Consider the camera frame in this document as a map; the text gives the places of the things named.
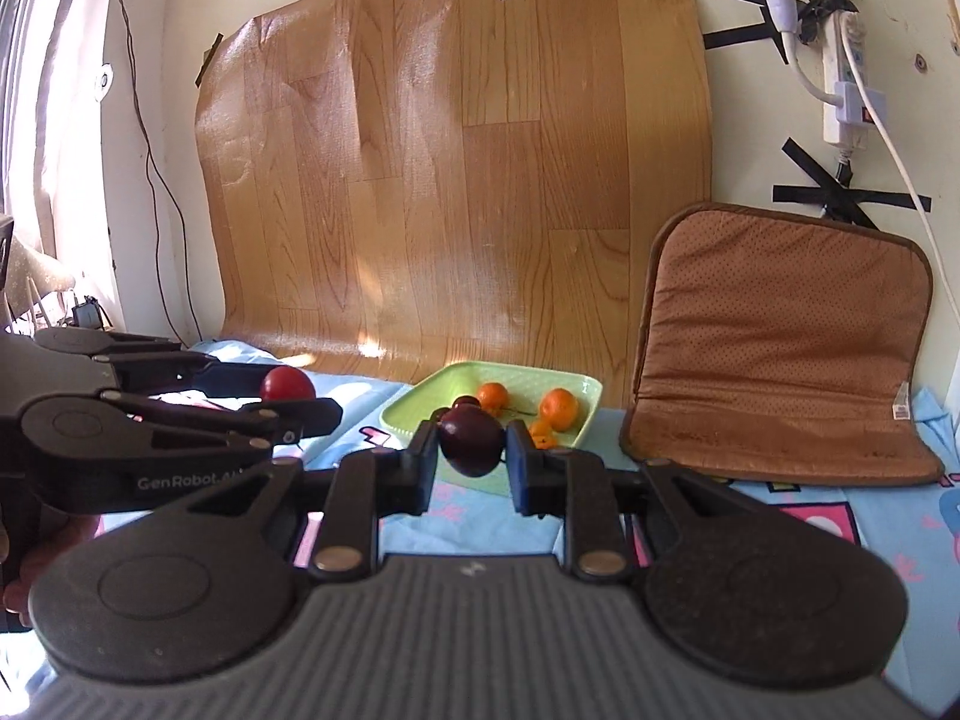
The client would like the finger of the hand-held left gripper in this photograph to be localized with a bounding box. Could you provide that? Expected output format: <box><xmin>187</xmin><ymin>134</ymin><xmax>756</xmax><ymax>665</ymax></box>
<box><xmin>105</xmin><ymin>331</ymin><xmax>265</xmax><ymax>409</ymax></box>
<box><xmin>124</xmin><ymin>392</ymin><xmax>344</xmax><ymax>461</ymax></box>

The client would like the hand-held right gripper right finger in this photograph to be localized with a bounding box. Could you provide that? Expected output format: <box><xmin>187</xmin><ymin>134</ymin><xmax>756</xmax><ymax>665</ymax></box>
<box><xmin>506</xmin><ymin>420</ymin><xmax>721</xmax><ymax>582</ymax></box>

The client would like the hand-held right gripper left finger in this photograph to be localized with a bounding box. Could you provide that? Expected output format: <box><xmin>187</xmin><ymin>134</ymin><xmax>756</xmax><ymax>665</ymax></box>
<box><xmin>225</xmin><ymin>420</ymin><xmax>443</xmax><ymax>582</ymax></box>

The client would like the red cherry tomato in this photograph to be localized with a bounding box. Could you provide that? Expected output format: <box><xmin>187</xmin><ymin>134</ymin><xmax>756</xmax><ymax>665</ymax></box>
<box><xmin>260</xmin><ymin>366</ymin><xmax>317</xmax><ymax>403</ymax></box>

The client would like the light green plastic basket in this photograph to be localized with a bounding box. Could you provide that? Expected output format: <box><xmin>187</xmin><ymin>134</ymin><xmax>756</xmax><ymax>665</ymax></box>
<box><xmin>379</xmin><ymin>361</ymin><xmax>604</xmax><ymax>500</ymax></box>

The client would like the person's left hand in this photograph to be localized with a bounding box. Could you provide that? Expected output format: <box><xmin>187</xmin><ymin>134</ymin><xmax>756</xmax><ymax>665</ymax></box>
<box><xmin>0</xmin><ymin>514</ymin><xmax>106</xmax><ymax>616</ymax></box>

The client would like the beige dotted cloth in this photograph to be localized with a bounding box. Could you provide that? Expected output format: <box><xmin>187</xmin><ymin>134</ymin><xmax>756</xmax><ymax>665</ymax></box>
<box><xmin>0</xmin><ymin>236</ymin><xmax>77</xmax><ymax>295</ymax></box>

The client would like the brown seat cushion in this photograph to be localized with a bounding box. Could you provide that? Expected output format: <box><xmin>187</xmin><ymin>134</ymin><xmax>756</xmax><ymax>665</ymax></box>
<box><xmin>621</xmin><ymin>201</ymin><xmax>944</xmax><ymax>487</ymax></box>

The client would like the wood pattern vinyl sheet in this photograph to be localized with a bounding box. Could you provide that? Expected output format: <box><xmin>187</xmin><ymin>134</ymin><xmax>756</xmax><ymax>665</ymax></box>
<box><xmin>193</xmin><ymin>0</ymin><xmax>713</xmax><ymax>410</ymax></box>

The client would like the white curtain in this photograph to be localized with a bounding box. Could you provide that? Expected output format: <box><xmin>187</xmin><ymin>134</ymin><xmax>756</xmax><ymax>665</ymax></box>
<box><xmin>0</xmin><ymin>0</ymin><xmax>128</xmax><ymax>323</ymax></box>

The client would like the cartoon pig printed blanket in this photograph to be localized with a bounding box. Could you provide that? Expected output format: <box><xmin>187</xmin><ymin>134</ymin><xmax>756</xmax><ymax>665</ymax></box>
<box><xmin>180</xmin><ymin>337</ymin><xmax>960</xmax><ymax>665</ymax></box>

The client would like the white plug adapter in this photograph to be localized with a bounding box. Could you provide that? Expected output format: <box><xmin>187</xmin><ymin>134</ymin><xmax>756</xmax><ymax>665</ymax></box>
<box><xmin>832</xmin><ymin>81</ymin><xmax>875</xmax><ymax>137</ymax></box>

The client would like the white power strip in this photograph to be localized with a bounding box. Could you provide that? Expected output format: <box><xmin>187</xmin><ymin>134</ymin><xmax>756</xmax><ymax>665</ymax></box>
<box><xmin>823</xmin><ymin>9</ymin><xmax>871</xmax><ymax>151</ymax></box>

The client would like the white wire rack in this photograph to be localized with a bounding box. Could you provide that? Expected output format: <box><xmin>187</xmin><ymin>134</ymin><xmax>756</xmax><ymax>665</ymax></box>
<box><xmin>19</xmin><ymin>276</ymin><xmax>57</xmax><ymax>325</ymax></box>

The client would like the thin black cable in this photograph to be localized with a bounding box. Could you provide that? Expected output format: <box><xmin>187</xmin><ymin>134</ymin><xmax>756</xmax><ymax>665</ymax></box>
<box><xmin>111</xmin><ymin>0</ymin><xmax>197</xmax><ymax>342</ymax></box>

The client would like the white cable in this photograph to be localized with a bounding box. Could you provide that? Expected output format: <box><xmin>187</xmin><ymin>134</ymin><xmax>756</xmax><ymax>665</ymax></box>
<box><xmin>840</xmin><ymin>22</ymin><xmax>947</xmax><ymax>275</ymax></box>

